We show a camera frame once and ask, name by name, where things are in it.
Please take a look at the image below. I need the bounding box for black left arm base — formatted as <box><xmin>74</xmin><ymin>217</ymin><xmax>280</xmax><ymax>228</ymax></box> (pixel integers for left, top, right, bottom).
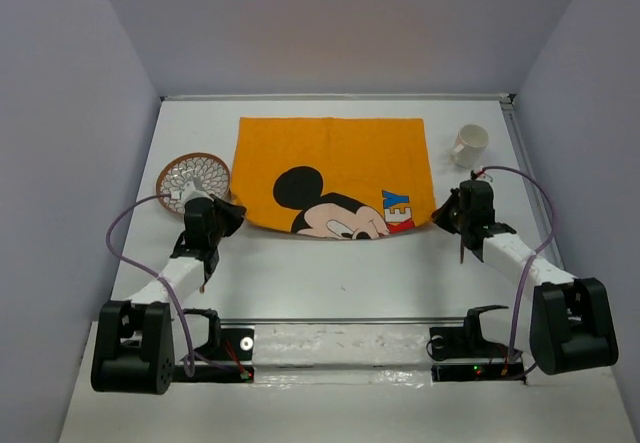
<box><xmin>173</xmin><ymin>308</ymin><xmax>255</xmax><ymax>384</ymax></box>

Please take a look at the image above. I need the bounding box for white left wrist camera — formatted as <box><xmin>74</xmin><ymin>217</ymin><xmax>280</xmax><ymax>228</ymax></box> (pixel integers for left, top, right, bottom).
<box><xmin>169</xmin><ymin>178</ymin><xmax>211</xmax><ymax>204</ymax></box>

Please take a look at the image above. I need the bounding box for white ceramic mug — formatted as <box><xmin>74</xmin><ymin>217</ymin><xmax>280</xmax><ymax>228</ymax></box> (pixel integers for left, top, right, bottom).
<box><xmin>451</xmin><ymin>124</ymin><xmax>489</xmax><ymax>168</ymax></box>

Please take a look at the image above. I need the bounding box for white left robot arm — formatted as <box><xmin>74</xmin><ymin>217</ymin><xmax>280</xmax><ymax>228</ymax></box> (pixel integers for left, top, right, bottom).
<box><xmin>91</xmin><ymin>196</ymin><xmax>246</xmax><ymax>395</ymax></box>

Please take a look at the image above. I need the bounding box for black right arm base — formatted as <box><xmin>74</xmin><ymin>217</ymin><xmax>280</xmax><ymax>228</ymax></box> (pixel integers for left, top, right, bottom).
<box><xmin>425</xmin><ymin>305</ymin><xmax>528</xmax><ymax>383</ymax></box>

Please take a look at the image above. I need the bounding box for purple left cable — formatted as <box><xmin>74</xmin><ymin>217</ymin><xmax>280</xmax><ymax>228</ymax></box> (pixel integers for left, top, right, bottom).
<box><xmin>105</xmin><ymin>193</ymin><xmax>241</xmax><ymax>378</ymax></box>

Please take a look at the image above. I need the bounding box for patterned ceramic plate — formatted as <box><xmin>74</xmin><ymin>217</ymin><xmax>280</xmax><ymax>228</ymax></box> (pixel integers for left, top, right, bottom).
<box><xmin>155</xmin><ymin>152</ymin><xmax>231</xmax><ymax>216</ymax></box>

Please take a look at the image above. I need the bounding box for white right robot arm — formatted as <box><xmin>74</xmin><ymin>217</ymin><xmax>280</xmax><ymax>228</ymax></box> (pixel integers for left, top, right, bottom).
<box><xmin>431</xmin><ymin>179</ymin><xmax>619</xmax><ymax>375</ymax></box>

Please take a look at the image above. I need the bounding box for orange cartoon cloth placemat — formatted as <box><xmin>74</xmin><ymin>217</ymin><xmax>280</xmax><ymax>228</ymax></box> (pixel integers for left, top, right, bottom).
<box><xmin>231</xmin><ymin>117</ymin><xmax>436</xmax><ymax>240</ymax></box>

